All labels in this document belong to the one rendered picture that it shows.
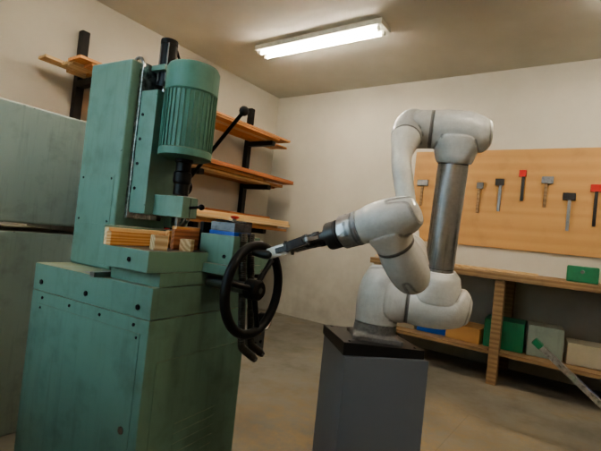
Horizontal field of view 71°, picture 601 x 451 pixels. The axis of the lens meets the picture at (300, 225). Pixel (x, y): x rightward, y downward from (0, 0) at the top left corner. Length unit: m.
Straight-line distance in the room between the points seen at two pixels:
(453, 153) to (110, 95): 1.19
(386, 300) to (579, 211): 2.85
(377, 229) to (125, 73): 1.03
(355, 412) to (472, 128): 1.00
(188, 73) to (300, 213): 3.79
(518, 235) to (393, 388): 2.84
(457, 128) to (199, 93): 0.84
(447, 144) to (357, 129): 3.46
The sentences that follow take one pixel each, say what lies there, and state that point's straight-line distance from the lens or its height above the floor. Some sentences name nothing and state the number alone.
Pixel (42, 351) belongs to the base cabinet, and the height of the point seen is 0.52.
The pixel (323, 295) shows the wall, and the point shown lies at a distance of 4.90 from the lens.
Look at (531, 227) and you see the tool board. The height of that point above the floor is 1.26.
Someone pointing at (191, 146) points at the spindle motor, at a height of 1.23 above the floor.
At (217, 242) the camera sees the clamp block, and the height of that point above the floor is 0.94.
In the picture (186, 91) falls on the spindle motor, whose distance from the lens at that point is 1.45.
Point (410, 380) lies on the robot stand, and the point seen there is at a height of 0.53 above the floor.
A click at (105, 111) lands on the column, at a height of 1.34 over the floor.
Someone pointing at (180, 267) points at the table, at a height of 0.86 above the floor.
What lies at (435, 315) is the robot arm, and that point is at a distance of 1.54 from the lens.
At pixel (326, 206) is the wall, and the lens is 4.90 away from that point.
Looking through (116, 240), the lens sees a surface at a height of 0.91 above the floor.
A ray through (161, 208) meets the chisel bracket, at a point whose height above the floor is 1.03.
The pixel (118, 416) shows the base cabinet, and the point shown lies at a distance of 1.37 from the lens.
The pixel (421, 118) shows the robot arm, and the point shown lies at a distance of 1.50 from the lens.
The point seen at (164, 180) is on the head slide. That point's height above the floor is 1.12.
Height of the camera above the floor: 0.99
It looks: 1 degrees up
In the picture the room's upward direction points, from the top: 6 degrees clockwise
